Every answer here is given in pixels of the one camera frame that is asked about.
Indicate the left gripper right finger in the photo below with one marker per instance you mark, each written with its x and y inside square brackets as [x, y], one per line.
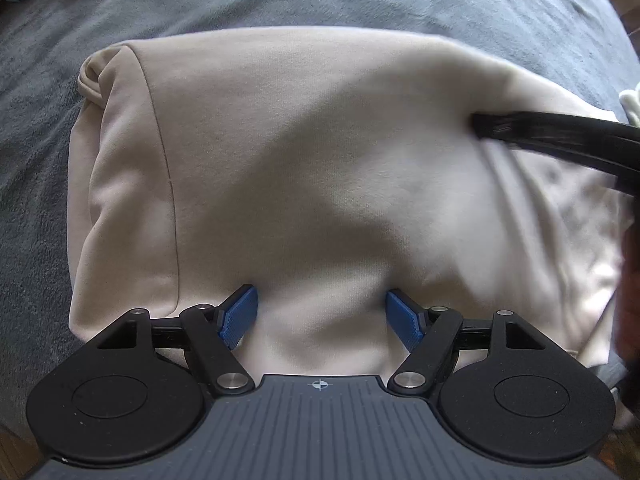
[498, 385]

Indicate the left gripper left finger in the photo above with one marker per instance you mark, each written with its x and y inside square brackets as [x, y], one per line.
[141, 385]

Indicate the grey bed sheet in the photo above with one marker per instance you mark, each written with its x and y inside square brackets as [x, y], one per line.
[580, 44]

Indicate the beige zip hoodie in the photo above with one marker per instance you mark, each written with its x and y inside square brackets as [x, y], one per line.
[326, 166]

